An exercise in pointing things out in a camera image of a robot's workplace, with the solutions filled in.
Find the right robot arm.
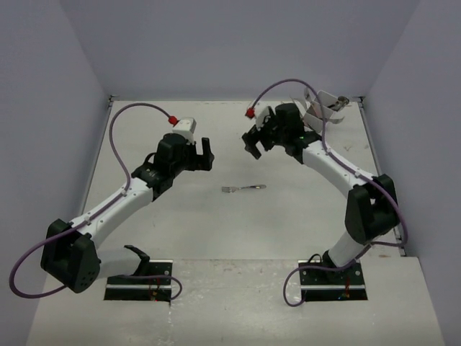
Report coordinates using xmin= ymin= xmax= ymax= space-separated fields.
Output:
xmin=242 ymin=103 xmax=400 ymax=283

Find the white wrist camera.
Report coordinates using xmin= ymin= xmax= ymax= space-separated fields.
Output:
xmin=255 ymin=106 xmax=274 ymax=131
xmin=172 ymin=117 xmax=197 ymax=143

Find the purple cable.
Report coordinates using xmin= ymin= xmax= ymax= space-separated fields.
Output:
xmin=244 ymin=78 xmax=410 ymax=308
xmin=8 ymin=102 xmax=184 ymax=301

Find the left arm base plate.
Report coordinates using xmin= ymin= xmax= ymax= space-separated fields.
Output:
xmin=104 ymin=259 xmax=174 ymax=303

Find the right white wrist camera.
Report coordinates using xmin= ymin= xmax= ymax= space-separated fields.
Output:
xmin=255 ymin=106 xmax=274 ymax=131

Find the white divided utensil container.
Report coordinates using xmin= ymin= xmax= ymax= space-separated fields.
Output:
xmin=303 ymin=90 xmax=341 ymax=134

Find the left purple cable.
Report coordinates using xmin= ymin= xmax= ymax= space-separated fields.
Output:
xmin=8 ymin=102 xmax=184 ymax=301

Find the black handled spoon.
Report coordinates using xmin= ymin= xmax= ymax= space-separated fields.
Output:
xmin=328 ymin=96 xmax=350 ymax=112

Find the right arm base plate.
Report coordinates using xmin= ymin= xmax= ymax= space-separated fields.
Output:
xmin=298 ymin=261 xmax=367 ymax=302

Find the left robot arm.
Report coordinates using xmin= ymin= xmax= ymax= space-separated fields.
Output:
xmin=40 ymin=133 xmax=215 ymax=293

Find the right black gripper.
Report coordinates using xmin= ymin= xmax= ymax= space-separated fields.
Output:
xmin=243 ymin=110 xmax=288 ymax=159

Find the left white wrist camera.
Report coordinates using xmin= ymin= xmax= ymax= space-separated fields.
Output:
xmin=172 ymin=117 xmax=197 ymax=143

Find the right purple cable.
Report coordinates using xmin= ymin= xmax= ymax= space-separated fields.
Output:
xmin=244 ymin=78 xmax=410 ymax=308

